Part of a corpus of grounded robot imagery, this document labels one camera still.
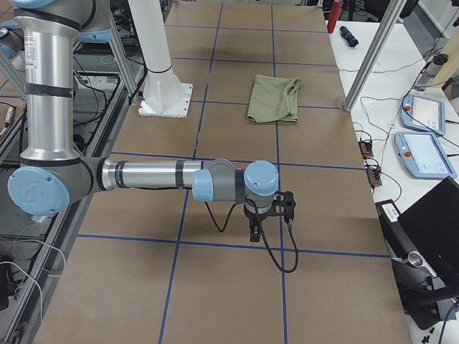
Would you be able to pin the blue teach pendant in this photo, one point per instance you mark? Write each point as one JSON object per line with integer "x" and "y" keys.
{"x": 422, "y": 156}
{"x": 423, "y": 114}

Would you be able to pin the clear water bottle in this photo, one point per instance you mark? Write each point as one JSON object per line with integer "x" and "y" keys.
{"x": 430, "y": 71}

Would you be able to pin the aluminium frame post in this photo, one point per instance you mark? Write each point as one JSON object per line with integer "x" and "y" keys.
{"x": 385, "y": 27}

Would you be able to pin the far blue teach pendant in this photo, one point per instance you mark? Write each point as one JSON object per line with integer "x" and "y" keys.
{"x": 423, "y": 114}

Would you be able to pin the near blue teach pendant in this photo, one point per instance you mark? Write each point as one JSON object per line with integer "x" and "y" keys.
{"x": 422, "y": 156}

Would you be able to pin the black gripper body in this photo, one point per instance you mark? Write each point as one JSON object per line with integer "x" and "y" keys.
{"x": 256, "y": 217}

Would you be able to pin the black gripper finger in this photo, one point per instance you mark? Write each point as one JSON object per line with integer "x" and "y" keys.
{"x": 254, "y": 231}

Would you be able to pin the red cylinder tube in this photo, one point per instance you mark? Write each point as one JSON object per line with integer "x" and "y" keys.
{"x": 334, "y": 15}

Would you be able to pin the olive green long-sleeve shirt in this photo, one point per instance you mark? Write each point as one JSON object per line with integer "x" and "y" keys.
{"x": 274, "y": 99}

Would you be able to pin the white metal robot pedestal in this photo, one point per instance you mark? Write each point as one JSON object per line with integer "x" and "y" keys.
{"x": 163, "y": 93}

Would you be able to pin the black laptop computer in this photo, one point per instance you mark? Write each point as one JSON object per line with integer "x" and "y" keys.
{"x": 431, "y": 224}

